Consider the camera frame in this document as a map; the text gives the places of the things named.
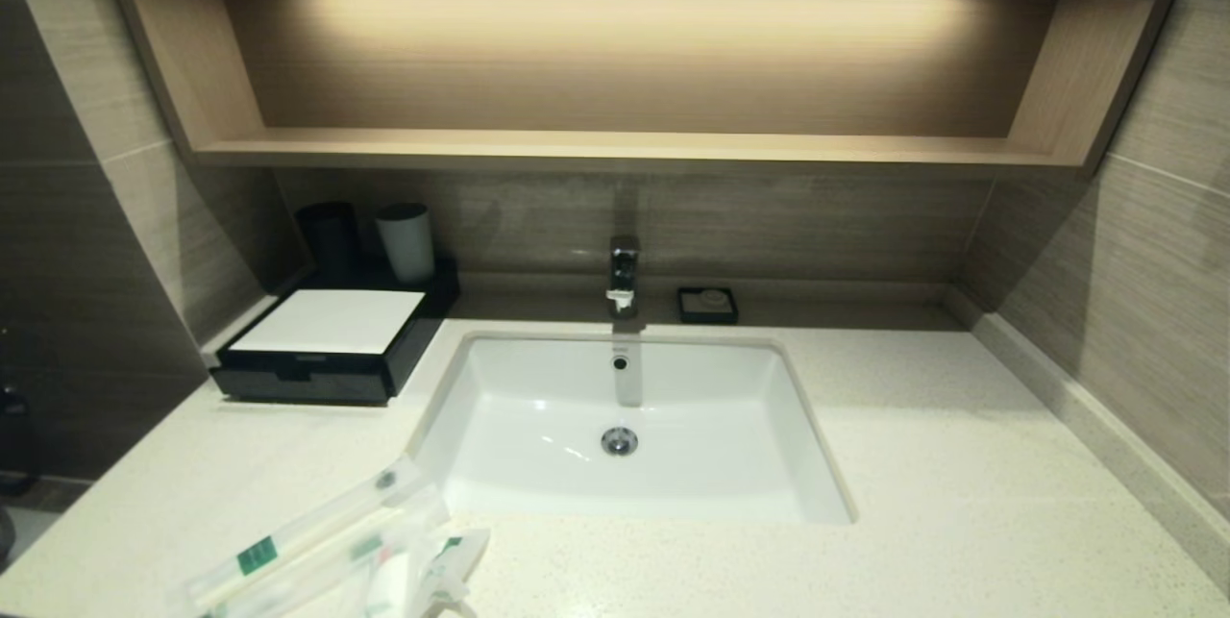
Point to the black cup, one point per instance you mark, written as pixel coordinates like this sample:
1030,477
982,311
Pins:
327,238

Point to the long packet with green label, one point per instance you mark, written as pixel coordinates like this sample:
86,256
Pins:
255,556

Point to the white cup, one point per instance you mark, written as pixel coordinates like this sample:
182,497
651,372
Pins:
405,243

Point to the clear bag with white tube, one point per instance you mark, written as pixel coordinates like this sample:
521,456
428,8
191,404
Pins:
452,560

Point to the white paper sheet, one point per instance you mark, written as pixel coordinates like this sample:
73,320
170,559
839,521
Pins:
327,320

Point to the black amenity box housing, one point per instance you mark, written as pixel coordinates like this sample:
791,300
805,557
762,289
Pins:
423,330

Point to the wooden wall shelf niche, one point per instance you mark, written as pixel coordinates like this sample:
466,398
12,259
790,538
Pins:
615,70

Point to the black soap dish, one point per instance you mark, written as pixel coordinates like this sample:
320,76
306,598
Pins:
684,312

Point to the chrome faucet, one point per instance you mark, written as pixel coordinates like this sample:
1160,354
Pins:
624,267

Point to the long clear toothbrush packet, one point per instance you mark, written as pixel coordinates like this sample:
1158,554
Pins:
365,549

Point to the chrome sink drain stopper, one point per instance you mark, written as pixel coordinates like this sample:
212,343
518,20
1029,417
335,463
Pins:
619,441

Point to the round soap bar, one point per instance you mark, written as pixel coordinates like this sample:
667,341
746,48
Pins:
712,297

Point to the white sink basin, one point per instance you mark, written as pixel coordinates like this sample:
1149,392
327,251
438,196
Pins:
711,426

